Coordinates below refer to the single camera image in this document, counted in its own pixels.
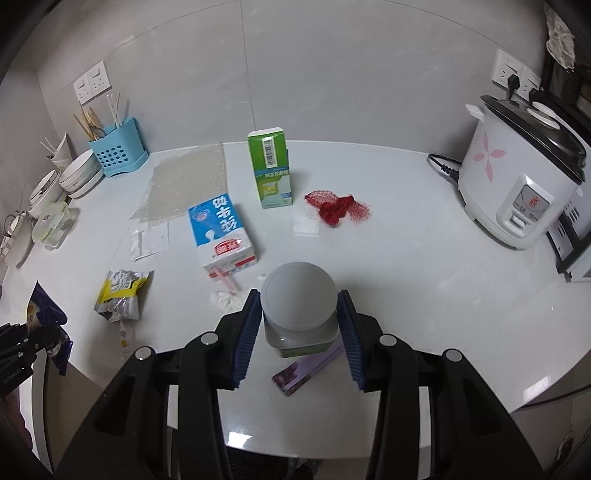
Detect green white drink carton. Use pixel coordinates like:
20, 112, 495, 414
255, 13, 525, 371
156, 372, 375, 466
247, 127, 293, 209

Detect small clear plastic bag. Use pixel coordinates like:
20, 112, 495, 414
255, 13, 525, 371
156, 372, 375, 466
130, 222, 169, 262

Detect wooden chopsticks bundle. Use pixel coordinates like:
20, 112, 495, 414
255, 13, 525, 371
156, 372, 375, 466
73, 94, 123, 141

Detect white wall socket left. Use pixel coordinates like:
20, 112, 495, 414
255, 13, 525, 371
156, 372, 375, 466
72, 61, 111, 105

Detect white rice cooker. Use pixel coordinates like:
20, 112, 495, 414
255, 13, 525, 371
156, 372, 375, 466
458, 95, 586, 250

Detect white wall socket right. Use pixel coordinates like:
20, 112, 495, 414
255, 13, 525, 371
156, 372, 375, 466
491, 49, 541, 100

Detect white microwave oven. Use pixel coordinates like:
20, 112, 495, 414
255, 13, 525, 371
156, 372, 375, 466
547, 183, 591, 282

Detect red mesh net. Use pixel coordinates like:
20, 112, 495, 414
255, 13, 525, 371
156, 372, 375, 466
304, 190, 372, 227

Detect white pill bottle green label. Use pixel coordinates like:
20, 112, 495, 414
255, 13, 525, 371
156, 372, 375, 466
260, 262, 339, 358

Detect white wall socket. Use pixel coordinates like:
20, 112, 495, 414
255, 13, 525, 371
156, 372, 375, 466
72, 61, 111, 105
491, 49, 541, 100

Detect stacked white plates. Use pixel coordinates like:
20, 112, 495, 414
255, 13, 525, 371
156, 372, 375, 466
58, 149, 104, 198

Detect purple sachet wrapper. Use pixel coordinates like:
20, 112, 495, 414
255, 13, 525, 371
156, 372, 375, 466
271, 337, 344, 396

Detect blue white milk carton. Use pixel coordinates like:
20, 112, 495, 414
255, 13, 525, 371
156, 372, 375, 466
188, 193, 257, 280

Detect black appliance rack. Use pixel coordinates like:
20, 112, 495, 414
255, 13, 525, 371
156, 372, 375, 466
530, 0, 591, 278

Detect hanging white cloth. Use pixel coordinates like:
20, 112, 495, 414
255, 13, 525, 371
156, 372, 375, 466
545, 3, 576, 71

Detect glass bowl at edge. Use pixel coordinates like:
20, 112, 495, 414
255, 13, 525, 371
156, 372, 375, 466
1, 212, 33, 268

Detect white bowl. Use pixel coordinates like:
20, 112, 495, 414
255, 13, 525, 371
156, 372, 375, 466
28, 170, 64, 220

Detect blue utensil holder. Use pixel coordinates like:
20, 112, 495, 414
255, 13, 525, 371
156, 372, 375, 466
88, 117, 149, 178

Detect bubble wrap sheet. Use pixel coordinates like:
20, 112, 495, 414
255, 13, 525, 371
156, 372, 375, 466
131, 143, 228, 226

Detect yellow silver snack bag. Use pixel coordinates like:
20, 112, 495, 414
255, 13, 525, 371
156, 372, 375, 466
94, 270, 150, 323

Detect clear food container green lid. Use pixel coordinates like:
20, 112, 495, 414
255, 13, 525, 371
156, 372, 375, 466
32, 201, 80, 250

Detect dark blue snack wrapper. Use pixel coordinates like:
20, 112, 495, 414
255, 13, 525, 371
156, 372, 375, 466
26, 282, 73, 376

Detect black power cable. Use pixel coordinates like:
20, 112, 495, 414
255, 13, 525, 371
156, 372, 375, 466
427, 153, 463, 182

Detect white tissue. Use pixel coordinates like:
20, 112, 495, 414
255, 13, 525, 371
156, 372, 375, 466
209, 276, 249, 313

